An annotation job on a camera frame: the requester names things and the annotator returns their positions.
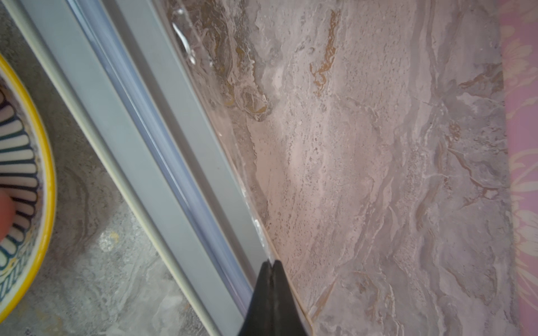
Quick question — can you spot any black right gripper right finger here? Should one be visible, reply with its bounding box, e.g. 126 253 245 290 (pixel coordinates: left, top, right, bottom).
272 260 308 336

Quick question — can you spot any striped plate of peaches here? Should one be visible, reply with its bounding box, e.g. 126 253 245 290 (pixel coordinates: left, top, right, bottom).
1 58 57 320

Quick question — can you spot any cream plastic wrap dispenser box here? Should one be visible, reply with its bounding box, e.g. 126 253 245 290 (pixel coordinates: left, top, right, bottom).
4 1 314 335

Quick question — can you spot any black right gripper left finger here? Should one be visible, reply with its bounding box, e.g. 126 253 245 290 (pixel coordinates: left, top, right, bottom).
238 261 273 336

